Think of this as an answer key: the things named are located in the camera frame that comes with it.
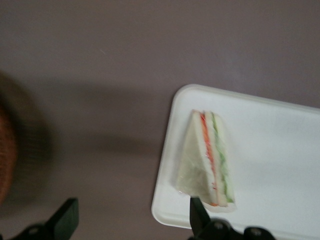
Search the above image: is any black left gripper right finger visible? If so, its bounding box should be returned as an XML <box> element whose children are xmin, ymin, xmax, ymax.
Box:
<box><xmin>188</xmin><ymin>196</ymin><xmax>235</xmax><ymax>240</ymax></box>

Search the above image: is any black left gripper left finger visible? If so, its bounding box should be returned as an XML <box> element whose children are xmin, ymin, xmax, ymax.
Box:
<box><xmin>13</xmin><ymin>197</ymin><xmax>81</xmax><ymax>240</ymax></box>

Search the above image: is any triangular sandwich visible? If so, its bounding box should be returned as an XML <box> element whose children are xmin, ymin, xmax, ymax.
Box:
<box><xmin>170</xmin><ymin>108</ymin><xmax>237</xmax><ymax>214</ymax></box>

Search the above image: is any round brown wicker basket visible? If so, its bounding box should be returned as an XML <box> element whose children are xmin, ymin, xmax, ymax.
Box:
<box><xmin>0</xmin><ymin>69</ymin><xmax>19</xmax><ymax>218</ymax></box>

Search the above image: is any cream rectangular tray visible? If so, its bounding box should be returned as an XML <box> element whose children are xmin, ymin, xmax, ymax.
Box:
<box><xmin>150</xmin><ymin>83</ymin><xmax>320</xmax><ymax>235</ymax></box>

